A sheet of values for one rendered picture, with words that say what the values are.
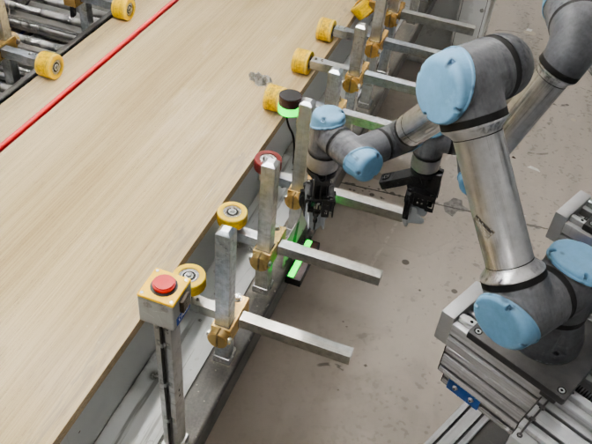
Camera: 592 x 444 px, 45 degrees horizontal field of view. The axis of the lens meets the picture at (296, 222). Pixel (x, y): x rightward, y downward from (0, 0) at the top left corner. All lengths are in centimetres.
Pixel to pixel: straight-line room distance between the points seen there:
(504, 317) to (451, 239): 199
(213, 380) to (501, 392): 67
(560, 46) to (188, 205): 98
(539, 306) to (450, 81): 42
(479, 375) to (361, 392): 105
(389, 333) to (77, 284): 145
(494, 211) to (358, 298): 171
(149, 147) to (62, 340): 70
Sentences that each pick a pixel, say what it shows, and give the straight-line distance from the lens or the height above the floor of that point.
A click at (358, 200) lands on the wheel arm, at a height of 86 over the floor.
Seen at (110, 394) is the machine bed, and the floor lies 69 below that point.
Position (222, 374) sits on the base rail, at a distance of 178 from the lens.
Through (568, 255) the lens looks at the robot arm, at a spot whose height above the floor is 127.
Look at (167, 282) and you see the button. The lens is 125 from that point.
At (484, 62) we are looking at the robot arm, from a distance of 122.
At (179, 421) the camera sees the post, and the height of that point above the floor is 81.
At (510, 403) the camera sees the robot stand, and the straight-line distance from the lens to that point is 164.
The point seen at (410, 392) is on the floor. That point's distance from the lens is 268.
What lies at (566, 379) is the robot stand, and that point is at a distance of 151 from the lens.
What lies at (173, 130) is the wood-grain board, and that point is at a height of 90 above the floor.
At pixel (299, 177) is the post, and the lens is 197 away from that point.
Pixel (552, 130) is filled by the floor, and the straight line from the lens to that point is 417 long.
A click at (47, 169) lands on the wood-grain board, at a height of 90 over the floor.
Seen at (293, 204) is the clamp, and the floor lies 84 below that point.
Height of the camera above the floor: 215
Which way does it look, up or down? 42 degrees down
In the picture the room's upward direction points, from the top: 6 degrees clockwise
